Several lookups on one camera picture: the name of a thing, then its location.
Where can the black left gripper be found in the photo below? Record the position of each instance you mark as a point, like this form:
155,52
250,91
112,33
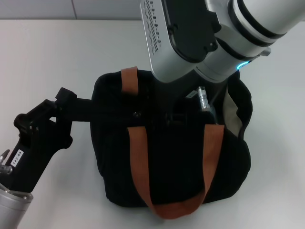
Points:
35,157

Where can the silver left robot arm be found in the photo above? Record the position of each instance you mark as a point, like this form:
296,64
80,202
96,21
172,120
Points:
10,207

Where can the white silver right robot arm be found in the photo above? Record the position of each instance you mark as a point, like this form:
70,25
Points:
257,21

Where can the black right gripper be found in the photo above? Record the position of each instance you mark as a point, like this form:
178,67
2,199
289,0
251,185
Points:
188,105

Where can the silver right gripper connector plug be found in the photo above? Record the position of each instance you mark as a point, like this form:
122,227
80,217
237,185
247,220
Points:
203,97

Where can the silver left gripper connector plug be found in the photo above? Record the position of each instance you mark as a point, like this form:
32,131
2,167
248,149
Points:
4,169

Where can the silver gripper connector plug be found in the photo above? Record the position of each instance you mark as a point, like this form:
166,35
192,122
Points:
4,169
203,97

